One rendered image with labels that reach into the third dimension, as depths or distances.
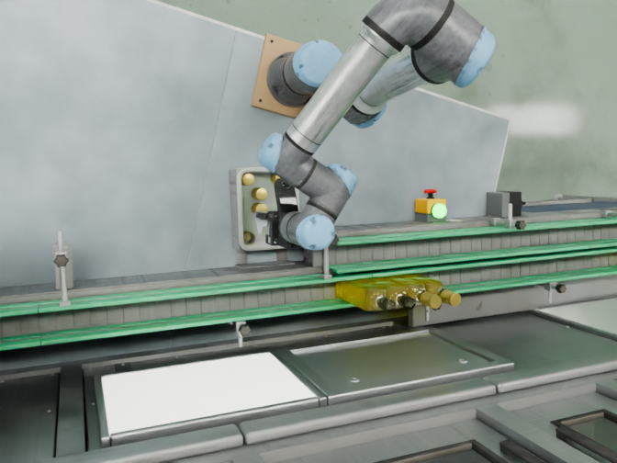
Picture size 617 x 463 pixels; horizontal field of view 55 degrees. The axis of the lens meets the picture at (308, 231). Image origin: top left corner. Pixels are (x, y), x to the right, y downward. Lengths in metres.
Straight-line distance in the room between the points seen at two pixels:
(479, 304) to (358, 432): 0.89
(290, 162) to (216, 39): 0.57
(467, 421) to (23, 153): 1.19
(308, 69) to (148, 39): 0.44
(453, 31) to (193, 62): 0.75
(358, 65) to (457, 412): 0.71
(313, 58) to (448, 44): 0.43
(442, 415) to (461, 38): 0.72
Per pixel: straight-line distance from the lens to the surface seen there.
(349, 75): 1.18
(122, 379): 1.41
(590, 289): 2.24
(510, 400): 1.33
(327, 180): 1.26
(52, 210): 1.62
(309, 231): 1.22
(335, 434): 1.15
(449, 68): 1.22
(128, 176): 1.62
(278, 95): 1.67
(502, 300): 1.99
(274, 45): 1.72
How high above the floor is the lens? 2.36
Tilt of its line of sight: 68 degrees down
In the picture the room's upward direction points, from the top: 105 degrees clockwise
